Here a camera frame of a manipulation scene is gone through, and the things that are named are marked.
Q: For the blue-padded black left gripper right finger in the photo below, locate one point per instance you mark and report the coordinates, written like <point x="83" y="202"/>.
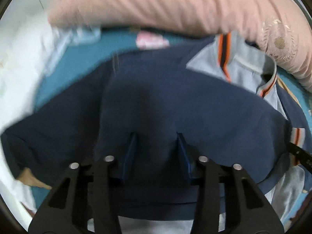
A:
<point x="246" y="208"/>

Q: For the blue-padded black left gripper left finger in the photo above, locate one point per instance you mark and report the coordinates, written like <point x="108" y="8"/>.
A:
<point x="87" y="191"/>

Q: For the grey navy baseball jacket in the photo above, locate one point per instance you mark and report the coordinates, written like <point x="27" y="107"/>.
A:
<point x="219" y="92"/>

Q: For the pink quilted duvet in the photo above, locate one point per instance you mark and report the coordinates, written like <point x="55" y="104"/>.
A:
<point x="278" y="27"/>

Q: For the white pillow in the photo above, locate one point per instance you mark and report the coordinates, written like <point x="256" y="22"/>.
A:
<point x="27" y="44"/>

